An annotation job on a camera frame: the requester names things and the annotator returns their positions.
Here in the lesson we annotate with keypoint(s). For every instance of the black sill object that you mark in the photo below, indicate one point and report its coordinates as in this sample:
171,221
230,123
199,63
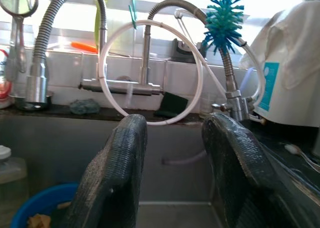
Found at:
182,53

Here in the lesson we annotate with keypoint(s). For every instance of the teal clothes peg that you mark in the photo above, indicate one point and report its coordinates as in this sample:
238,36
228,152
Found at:
133,15

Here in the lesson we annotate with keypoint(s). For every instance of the white water purifier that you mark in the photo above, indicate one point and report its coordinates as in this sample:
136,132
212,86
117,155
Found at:
295,105

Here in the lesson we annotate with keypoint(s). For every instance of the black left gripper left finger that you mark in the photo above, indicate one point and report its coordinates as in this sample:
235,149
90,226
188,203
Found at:
112,175

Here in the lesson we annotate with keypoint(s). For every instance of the blue grey scrub cloth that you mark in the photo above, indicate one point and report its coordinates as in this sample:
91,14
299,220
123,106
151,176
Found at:
85,107

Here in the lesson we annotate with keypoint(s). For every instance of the dark green scouring pad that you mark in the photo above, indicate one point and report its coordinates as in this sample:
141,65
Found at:
172,104

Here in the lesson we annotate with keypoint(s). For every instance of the steel kitchen sink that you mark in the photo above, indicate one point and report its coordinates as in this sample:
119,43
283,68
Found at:
62,143

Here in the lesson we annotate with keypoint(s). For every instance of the brown food scraps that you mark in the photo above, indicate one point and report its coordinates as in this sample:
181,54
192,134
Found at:
38,221

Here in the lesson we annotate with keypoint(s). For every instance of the steel wall mixer tap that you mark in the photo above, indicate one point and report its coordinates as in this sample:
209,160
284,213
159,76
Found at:
120,86

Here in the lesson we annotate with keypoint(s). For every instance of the blue plastic bowl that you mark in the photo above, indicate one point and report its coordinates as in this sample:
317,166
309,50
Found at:
37,200

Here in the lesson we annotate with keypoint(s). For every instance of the steel flexible spray faucet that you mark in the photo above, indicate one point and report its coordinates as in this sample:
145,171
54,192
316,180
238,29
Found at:
37,85

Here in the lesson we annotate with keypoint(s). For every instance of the steel mesh strainer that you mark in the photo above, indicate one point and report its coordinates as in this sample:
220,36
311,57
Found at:
18,50

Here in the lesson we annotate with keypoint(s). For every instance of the white red pump bottle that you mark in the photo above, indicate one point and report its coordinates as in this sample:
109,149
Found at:
3,88

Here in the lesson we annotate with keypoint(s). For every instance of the thin white plastic tube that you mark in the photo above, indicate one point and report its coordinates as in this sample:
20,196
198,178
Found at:
257,60

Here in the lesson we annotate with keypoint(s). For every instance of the white plastic tube hoop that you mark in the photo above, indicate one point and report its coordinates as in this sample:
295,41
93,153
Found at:
200,78

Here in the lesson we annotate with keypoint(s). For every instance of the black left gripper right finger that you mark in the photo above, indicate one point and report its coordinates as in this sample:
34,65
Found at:
232,163

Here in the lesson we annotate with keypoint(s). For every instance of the blue bottle brush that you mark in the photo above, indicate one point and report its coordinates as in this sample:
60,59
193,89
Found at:
222,20

